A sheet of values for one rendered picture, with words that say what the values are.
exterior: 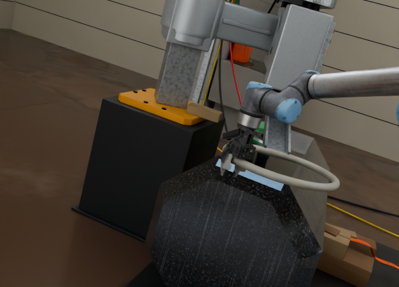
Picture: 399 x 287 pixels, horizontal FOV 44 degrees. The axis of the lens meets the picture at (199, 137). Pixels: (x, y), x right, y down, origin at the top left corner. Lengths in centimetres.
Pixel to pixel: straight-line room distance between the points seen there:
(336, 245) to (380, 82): 187
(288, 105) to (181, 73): 134
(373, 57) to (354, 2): 80
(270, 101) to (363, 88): 33
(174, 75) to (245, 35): 49
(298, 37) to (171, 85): 87
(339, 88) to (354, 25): 575
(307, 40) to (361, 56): 491
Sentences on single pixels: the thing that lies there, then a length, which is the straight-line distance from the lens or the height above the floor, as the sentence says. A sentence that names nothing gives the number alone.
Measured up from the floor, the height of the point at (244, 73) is 80.
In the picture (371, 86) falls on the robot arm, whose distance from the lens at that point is 159.
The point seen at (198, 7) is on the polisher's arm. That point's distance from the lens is 285.
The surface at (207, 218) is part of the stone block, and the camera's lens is 220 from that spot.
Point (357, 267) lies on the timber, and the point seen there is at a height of 13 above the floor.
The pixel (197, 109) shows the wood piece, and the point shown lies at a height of 82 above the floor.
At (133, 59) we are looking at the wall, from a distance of 839.
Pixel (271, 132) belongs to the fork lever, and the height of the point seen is 92.
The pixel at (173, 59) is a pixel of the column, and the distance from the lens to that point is 294.
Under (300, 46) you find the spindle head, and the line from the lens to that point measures 251.
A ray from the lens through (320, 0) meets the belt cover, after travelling 248.
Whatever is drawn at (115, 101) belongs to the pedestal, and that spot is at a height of 74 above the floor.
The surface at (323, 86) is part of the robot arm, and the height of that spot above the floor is 127.
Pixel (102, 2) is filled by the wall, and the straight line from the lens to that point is 870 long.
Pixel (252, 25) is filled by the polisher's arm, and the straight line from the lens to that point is 305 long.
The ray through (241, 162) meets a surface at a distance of 185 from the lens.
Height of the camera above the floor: 144
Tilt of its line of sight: 15 degrees down
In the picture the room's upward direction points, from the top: 16 degrees clockwise
